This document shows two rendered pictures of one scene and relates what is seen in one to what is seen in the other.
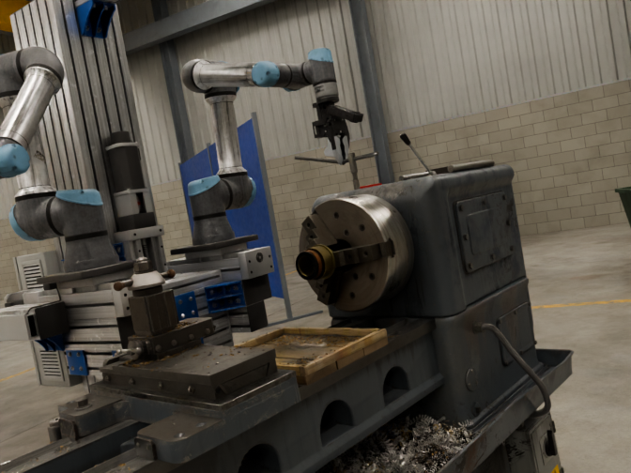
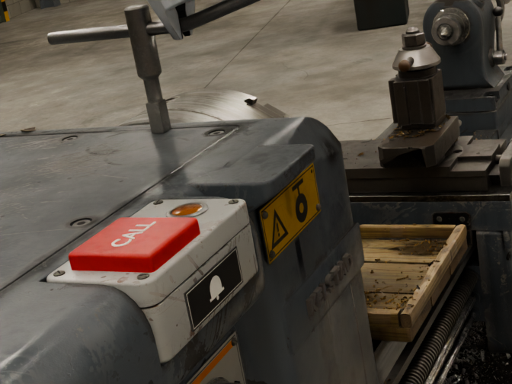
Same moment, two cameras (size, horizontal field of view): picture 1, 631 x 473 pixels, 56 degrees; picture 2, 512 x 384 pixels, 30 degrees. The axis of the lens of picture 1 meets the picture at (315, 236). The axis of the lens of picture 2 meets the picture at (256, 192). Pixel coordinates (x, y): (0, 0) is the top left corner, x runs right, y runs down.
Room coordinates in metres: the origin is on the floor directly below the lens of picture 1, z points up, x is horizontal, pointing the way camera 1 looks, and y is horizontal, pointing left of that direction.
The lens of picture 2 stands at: (2.69, -0.28, 1.46)
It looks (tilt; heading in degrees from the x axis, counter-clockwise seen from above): 18 degrees down; 167
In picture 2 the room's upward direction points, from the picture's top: 10 degrees counter-clockwise
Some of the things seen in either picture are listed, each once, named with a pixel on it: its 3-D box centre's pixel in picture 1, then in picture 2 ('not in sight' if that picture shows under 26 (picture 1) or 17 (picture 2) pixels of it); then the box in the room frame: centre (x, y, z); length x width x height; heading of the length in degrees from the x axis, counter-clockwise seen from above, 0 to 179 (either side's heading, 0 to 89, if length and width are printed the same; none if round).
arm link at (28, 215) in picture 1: (27, 147); not in sight; (1.73, 0.78, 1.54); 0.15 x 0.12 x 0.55; 76
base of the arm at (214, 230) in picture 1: (211, 228); not in sight; (2.10, 0.36, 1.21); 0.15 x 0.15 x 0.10
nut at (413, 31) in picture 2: (143, 265); (413, 36); (1.25, 0.37, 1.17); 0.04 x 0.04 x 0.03
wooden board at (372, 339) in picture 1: (293, 351); (324, 274); (1.43, 0.10, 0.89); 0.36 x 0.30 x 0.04; 48
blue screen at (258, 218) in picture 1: (223, 224); not in sight; (8.44, 1.27, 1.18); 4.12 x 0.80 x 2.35; 24
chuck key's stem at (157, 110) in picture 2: (354, 171); (148, 69); (1.85, -0.15, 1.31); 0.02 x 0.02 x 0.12
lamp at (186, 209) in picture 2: not in sight; (187, 213); (2.09, -0.18, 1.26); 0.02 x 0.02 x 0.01
